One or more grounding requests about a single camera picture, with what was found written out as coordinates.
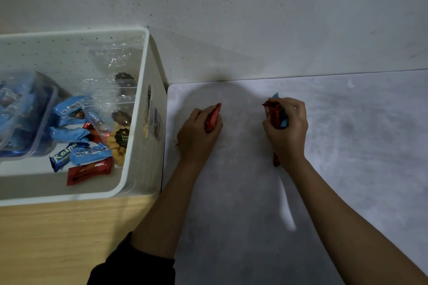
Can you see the person's right hand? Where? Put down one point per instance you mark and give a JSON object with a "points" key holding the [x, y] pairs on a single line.
{"points": [[292, 138]]}

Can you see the person's left hand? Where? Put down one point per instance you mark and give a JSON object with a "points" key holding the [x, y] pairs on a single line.
{"points": [[194, 141]]}

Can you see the white storage box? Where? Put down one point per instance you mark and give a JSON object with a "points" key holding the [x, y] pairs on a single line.
{"points": [[140, 168]]}

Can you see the bag of orange crackers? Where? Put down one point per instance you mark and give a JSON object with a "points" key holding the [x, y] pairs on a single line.
{"points": [[118, 151]]}

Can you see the bag of beige nuts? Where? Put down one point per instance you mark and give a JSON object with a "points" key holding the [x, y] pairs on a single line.
{"points": [[121, 117]]}

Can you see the bag of black-white cookies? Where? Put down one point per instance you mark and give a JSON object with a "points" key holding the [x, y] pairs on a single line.
{"points": [[125, 77]]}

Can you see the group of light blue packets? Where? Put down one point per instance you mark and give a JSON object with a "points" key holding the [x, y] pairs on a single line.
{"points": [[90, 154]]}

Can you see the pile of red candy bars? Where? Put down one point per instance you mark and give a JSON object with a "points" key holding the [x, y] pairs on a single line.
{"points": [[88, 171]]}

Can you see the person's right forearm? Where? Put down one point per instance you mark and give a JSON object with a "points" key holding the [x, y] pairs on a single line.
{"points": [[351, 228]]}

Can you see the person's left forearm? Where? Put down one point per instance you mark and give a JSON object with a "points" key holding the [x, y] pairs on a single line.
{"points": [[164, 211]]}

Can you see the person's navy shirt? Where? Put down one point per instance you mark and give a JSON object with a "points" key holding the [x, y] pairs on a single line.
{"points": [[133, 268]]}

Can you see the grey marble-look board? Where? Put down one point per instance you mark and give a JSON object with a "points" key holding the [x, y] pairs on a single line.
{"points": [[334, 144]]}

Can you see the wooden folding table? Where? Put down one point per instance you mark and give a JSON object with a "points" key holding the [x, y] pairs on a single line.
{"points": [[50, 238]]}

